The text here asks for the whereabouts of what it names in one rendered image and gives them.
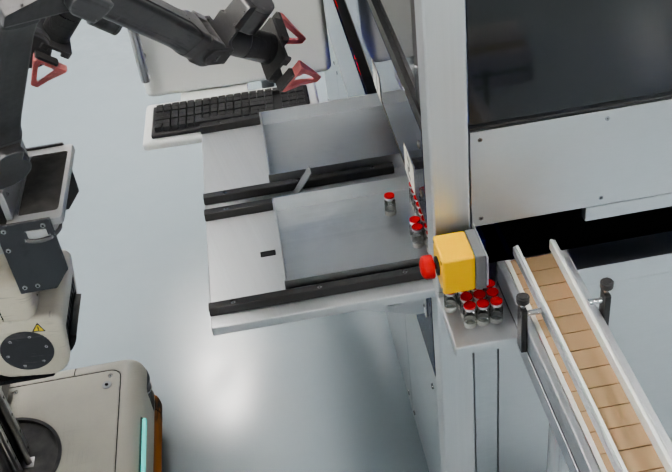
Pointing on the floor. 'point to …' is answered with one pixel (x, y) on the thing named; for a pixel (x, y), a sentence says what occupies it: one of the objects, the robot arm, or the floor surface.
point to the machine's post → (446, 183)
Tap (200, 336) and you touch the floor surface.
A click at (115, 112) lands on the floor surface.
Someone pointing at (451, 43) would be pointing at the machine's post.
